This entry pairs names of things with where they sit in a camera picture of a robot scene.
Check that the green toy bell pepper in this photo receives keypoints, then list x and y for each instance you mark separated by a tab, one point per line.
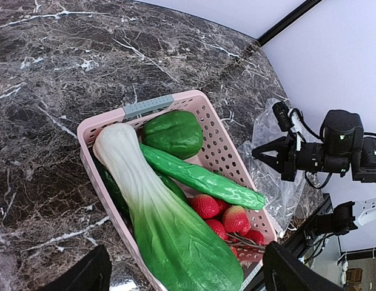
176	132

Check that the red toy strawberry bunch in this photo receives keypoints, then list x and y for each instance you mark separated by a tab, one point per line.
229	222

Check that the toy bok choy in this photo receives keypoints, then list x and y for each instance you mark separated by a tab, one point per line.
180	250

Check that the clear zip top bag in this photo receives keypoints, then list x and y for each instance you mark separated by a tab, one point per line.
282	197

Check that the pink plastic basket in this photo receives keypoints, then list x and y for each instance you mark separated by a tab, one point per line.
218	154

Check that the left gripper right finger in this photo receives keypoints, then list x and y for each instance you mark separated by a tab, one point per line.
283	271

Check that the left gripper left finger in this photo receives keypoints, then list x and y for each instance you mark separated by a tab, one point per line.
92	272

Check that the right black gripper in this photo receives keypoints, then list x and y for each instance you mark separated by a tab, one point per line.
308	158

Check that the green toy cucumber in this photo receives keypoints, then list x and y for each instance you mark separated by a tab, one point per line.
201	179

